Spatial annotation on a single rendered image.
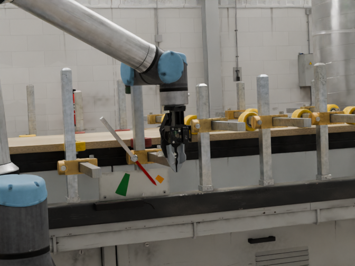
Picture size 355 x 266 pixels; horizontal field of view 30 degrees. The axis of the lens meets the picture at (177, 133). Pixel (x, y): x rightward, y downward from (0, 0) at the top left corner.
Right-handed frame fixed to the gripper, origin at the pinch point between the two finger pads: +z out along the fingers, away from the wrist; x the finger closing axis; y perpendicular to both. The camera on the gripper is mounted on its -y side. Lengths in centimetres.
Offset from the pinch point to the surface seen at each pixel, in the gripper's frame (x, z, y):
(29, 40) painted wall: 30, -113, -747
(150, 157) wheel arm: -1.5, -1.9, -23.7
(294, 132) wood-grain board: 69, -6, -49
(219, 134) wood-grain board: 35, -7, -49
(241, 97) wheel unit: 84, -21, -137
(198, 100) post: 19.2, -21.4, -28.9
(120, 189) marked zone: -12.2, 9.0, -27.2
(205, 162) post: 20.5, 1.8, -28.0
